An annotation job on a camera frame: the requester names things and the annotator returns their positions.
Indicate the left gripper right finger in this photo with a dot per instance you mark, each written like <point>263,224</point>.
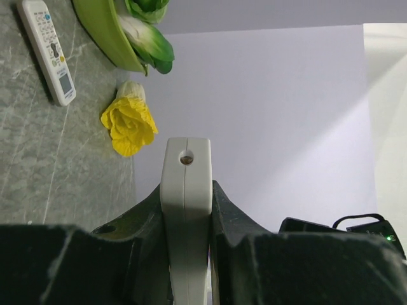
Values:
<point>251,265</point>

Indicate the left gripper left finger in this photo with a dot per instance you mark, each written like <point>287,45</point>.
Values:
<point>122,262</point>

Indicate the plain white remote control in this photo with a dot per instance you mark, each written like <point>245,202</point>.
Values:
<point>186,202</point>

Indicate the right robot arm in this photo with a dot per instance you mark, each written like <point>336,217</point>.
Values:
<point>380,227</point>

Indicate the white remote with buttons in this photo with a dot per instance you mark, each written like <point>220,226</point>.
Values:
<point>41,31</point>

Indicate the yellow toy cabbage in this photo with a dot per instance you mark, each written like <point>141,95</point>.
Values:
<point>128,120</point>

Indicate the green toy bok choy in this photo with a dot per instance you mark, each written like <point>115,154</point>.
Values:
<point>150,46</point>

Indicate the green plastic basket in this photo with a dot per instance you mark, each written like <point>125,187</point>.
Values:
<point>100,20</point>

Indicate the green toy lettuce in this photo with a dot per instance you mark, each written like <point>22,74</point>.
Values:
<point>150,11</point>

